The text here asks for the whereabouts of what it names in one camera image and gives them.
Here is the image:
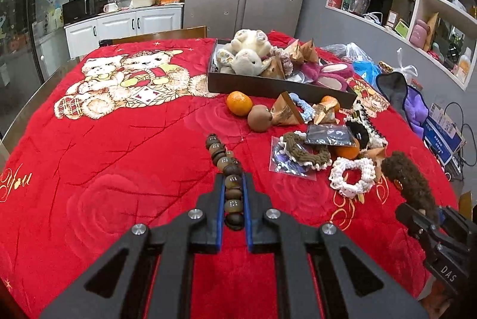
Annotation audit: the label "brown wooden bead bracelet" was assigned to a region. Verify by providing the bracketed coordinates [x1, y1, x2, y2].
[205, 133, 246, 232]

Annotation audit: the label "cream plush toy upper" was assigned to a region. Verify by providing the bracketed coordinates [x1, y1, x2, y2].
[230, 29, 272, 58]

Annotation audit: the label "small brown snack packet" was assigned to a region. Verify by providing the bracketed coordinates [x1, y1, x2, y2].
[313, 103, 336, 125]

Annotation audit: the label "black and white hair claw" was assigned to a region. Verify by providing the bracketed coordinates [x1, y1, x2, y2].
[344, 100, 388, 150]

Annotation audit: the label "wooden chair back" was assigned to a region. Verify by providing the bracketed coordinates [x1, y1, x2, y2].
[99, 26, 207, 47]

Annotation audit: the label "blue plastic bag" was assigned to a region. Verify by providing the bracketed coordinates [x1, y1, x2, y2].
[352, 60, 382, 88]

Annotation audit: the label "purple cloth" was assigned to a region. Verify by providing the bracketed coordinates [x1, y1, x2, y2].
[403, 85, 429, 140]

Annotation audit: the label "blue and white cardboard box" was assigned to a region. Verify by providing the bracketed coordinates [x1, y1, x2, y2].
[424, 103, 466, 166]

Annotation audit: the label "white knitted scrunchie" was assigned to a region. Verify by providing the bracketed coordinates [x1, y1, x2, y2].
[328, 157, 376, 198]

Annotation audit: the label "clear plastic bag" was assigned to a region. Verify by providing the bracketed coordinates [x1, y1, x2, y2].
[323, 43, 374, 63]

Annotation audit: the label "brown and cream scrunchie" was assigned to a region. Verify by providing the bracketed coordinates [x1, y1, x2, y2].
[279, 131, 332, 171]

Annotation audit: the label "orange tangerine left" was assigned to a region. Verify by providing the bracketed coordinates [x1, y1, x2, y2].
[226, 91, 253, 117]

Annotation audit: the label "white kitchen cabinet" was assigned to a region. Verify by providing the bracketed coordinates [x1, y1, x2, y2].
[65, 3, 184, 58]

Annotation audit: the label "dark grey fabric item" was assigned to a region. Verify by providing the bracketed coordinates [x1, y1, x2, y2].
[376, 72, 408, 119]

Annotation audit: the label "dark rectangular tray box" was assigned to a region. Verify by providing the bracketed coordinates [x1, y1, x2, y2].
[207, 38, 357, 109]

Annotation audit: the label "black foil packet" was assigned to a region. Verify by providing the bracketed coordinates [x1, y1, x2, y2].
[305, 124, 354, 147]

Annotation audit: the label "pink strawberry bear plush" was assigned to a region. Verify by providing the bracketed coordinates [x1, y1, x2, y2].
[301, 63, 354, 91]

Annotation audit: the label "light blue knitted scrunchie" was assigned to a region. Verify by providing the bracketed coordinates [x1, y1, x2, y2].
[289, 93, 316, 124]

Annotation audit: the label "orange tangerine near tray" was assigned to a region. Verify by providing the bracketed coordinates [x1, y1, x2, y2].
[320, 96, 340, 113]

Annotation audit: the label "brown triangular snack packet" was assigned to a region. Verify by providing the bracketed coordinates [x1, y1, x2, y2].
[270, 92, 304, 126]

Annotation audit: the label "brown kiwi fruit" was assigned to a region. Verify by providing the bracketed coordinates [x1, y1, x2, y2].
[247, 105, 272, 133]

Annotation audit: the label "black microwave oven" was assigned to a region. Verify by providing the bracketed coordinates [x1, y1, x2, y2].
[62, 0, 108, 26]

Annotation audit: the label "red plush bear blanket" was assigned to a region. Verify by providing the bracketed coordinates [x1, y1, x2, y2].
[1, 38, 457, 318]

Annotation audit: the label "cream plush toy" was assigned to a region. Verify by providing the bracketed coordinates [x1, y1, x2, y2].
[230, 29, 272, 58]
[216, 48, 271, 76]

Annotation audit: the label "cream plush toy lower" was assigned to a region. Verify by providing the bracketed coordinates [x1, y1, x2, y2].
[216, 48, 271, 76]

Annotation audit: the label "clear bag with hair tie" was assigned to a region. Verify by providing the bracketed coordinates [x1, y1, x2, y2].
[268, 136, 316, 181]

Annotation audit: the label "brown snack packets in tray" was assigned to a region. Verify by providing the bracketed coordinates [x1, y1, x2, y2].
[285, 39, 319, 65]

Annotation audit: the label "dark brown fuzzy hair claw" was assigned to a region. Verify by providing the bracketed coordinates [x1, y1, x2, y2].
[381, 151, 438, 222]

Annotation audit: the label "orange tangerine under packet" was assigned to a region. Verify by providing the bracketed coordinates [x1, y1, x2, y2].
[334, 138, 361, 160]

